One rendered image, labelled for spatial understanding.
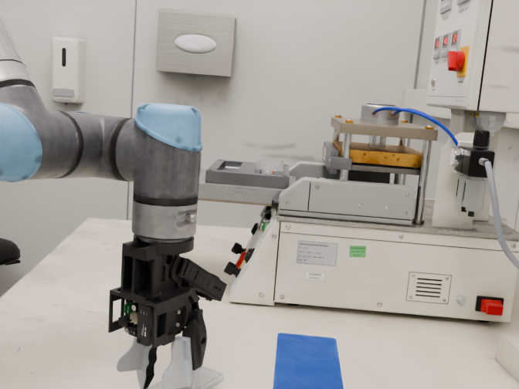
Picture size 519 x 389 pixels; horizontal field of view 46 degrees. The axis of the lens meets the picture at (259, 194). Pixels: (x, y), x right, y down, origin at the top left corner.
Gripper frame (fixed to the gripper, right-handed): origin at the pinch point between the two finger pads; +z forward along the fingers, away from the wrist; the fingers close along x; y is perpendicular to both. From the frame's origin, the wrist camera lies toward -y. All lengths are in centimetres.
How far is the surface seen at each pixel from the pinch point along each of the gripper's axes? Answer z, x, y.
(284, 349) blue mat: 3.0, 2.6, -26.3
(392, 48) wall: -59, -47, -200
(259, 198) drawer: -17, -15, -45
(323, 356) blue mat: 3.0, 8.6, -28.1
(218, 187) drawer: -18, -22, -41
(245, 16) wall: -67, -99, -165
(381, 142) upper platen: -29, 1, -65
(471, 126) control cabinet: -34, 18, -70
